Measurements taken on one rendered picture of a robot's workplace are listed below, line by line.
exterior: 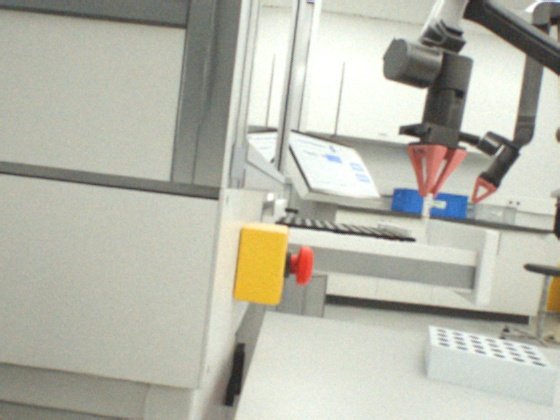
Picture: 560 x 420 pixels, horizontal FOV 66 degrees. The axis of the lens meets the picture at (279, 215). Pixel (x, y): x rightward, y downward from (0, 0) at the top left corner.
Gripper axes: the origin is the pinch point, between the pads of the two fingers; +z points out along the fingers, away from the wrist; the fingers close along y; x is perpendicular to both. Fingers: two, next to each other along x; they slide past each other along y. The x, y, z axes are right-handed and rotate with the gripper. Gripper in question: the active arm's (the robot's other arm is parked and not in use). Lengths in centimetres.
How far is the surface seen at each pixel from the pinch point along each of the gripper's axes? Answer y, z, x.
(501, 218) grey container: -296, -5, -267
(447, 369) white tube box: 6.2, 19.8, 16.9
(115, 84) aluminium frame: 43.7, -2.0, 20.9
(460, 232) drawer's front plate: -10.0, 5.3, -2.9
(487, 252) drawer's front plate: -6.9, 7.2, 6.4
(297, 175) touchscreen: -14, -3, -91
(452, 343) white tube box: 4.6, 17.5, 15.2
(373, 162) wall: -191, -41, -341
